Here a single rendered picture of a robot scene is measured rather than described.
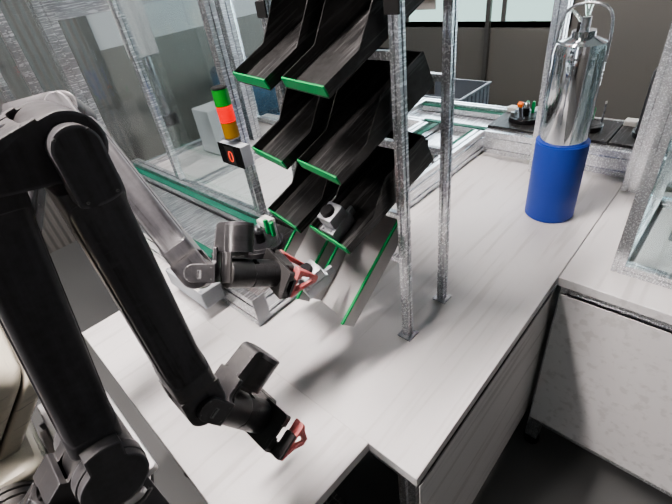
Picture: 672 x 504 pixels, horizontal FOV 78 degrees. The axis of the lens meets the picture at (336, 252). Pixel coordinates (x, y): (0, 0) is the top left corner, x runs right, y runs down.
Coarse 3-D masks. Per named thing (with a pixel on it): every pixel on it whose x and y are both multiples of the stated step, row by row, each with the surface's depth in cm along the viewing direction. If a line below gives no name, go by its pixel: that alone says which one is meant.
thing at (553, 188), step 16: (544, 144) 130; (544, 160) 132; (560, 160) 129; (576, 160) 128; (544, 176) 134; (560, 176) 132; (576, 176) 132; (528, 192) 144; (544, 192) 137; (560, 192) 135; (576, 192) 136; (528, 208) 146; (544, 208) 140; (560, 208) 138
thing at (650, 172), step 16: (656, 144) 97; (656, 160) 99; (656, 176) 101; (640, 192) 105; (640, 208) 107; (624, 240) 113; (624, 256) 115; (624, 272) 118; (640, 272) 115; (656, 272) 114
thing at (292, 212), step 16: (304, 176) 106; (320, 176) 104; (288, 192) 105; (304, 192) 103; (320, 192) 101; (336, 192) 98; (272, 208) 104; (288, 208) 103; (304, 208) 100; (320, 208) 97; (288, 224) 98; (304, 224) 96
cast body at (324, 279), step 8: (304, 264) 91; (312, 264) 92; (312, 272) 90; (320, 272) 91; (328, 272) 95; (304, 280) 90; (320, 280) 92; (328, 280) 94; (304, 288) 92; (312, 288) 92; (320, 288) 93; (312, 296) 93
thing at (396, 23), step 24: (264, 0) 84; (456, 0) 76; (264, 24) 87; (456, 24) 79; (456, 48) 81; (408, 168) 83; (408, 192) 86; (408, 216) 89; (408, 240) 92; (408, 264) 96; (408, 288) 100; (408, 312) 104; (408, 336) 109
